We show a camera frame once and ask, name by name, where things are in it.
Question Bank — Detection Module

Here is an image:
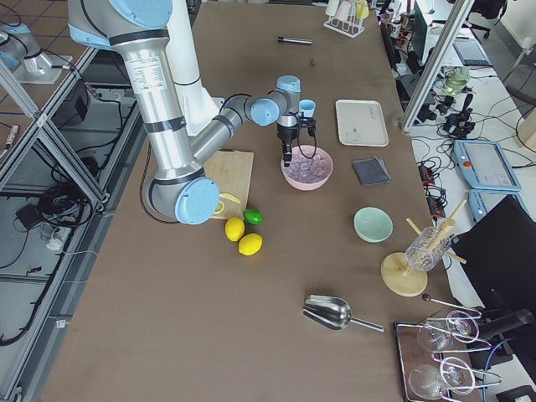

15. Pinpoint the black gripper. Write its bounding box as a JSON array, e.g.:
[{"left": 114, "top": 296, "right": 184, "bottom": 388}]
[{"left": 277, "top": 115, "right": 299, "bottom": 168}]

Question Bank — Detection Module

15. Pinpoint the clear ice cube pile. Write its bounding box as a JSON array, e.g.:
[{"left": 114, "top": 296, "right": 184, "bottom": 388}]
[{"left": 282, "top": 152, "right": 332, "bottom": 183}]

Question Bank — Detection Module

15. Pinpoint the light blue plastic cup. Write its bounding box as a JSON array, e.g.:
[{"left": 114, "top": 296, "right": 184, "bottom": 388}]
[{"left": 299, "top": 99, "right": 316, "bottom": 118}]

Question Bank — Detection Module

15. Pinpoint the pink plastic cup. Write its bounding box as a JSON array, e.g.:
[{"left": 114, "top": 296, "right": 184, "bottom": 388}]
[{"left": 334, "top": 1, "right": 352, "bottom": 23}]

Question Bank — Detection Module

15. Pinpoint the white plastic cup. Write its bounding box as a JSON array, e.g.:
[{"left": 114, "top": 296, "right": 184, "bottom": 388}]
[{"left": 325, "top": 0, "right": 339, "bottom": 17}]

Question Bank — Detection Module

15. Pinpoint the steel ice scoop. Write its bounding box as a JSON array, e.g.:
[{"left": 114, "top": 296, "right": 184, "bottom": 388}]
[{"left": 303, "top": 295, "right": 384, "bottom": 332}]

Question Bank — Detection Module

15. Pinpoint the yellow plastic cup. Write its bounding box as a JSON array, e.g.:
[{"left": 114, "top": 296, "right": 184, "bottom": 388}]
[{"left": 356, "top": 0, "right": 369, "bottom": 19}]

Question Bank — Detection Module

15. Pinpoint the wooden cup tree stand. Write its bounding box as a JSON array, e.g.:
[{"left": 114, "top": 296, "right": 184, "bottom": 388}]
[{"left": 380, "top": 199, "right": 466, "bottom": 296}]

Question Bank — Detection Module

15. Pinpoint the pink bowl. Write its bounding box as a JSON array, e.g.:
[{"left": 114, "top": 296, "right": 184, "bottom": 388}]
[{"left": 281, "top": 145, "right": 333, "bottom": 191}]

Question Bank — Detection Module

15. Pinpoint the wooden cutting board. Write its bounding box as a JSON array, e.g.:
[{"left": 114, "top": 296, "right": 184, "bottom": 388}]
[{"left": 204, "top": 150, "right": 254, "bottom": 219}]

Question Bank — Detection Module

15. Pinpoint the green lime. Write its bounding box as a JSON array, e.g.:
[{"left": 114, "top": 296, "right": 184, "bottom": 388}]
[{"left": 243, "top": 209, "right": 264, "bottom": 224}]

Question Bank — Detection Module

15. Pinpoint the yellow plastic knife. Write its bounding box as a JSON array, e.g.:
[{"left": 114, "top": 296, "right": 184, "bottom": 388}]
[{"left": 219, "top": 193, "right": 241, "bottom": 204}]

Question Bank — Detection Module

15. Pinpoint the cream rabbit tray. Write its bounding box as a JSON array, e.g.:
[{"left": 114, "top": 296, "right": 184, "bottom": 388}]
[{"left": 335, "top": 100, "right": 389, "bottom": 147}]

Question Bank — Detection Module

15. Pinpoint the grey folded cloth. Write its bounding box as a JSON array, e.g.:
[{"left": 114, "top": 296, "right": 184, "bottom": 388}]
[{"left": 352, "top": 156, "right": 391, "bottom": 187}]

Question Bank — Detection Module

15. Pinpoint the yellow lemon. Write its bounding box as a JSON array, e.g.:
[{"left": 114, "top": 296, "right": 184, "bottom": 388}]
[
  {"left": 224, "top": 217, "right": 245, "bottom": 242},
  {"left": 238, "top": 233, "right": 263, "bottom": 256}
]

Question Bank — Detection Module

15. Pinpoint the green ceramic bowl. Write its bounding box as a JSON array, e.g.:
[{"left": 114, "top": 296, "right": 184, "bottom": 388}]
[{"left": 353, "top": 207, "right": 394, "bottom": 243}]

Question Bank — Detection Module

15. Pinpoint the steel muddler rod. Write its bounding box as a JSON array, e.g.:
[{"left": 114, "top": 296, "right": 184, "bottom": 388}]
[{"left": 277, "top": 36, "right": 313, "bottom": 46}]

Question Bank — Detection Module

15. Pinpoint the clear textured glass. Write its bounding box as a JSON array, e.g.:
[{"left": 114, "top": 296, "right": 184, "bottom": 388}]
[{"left": 405, "top": 227, "right": 451, "bottom": 272}]

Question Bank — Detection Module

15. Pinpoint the blue teach pendant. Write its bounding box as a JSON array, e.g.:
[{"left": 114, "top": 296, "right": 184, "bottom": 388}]
[{"left": 453, "top": 140, "right": 522, "bottom": 193}]

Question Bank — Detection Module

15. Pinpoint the upper wine glass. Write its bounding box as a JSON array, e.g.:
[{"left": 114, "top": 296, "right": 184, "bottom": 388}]
[{"left": 416, "top": 310, "right": 479, "bottom": 352}]

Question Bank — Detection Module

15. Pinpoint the wine glass rack tray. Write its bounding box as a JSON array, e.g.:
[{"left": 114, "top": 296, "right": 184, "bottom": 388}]
[{"left": 394, "top": 307, "right": 502, "bottom": 401}]

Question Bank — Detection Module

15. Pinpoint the lower wine glass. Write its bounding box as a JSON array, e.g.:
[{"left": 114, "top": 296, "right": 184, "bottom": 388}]
[{"left": 409, "top": 357, "right": 476, "bottom": 401}]

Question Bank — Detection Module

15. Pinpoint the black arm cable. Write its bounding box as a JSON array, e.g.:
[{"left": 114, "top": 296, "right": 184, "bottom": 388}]
[{"left": 298, "top": 121, "right": 319, "bottom": 160}]

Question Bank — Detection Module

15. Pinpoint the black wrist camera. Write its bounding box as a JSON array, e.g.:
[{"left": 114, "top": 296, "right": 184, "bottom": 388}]
[{"left": 298, "top": 112, "right": 316, "bottom": 131}]

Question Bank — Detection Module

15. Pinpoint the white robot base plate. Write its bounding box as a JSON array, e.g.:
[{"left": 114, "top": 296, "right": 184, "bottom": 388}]
[{"left": 181, "top": 80, "right": 224, "bottom": 137}]

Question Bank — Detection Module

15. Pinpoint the white wire cup rack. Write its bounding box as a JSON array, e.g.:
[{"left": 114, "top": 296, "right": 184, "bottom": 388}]
[{"left": 323, "top": 4, "right": 365, "bottom": 39}]

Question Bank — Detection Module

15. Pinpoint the aluminium frame post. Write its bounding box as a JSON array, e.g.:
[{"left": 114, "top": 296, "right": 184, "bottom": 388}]
[{"left": 399, "top": 0, "right": 474, "bottom": 134}]

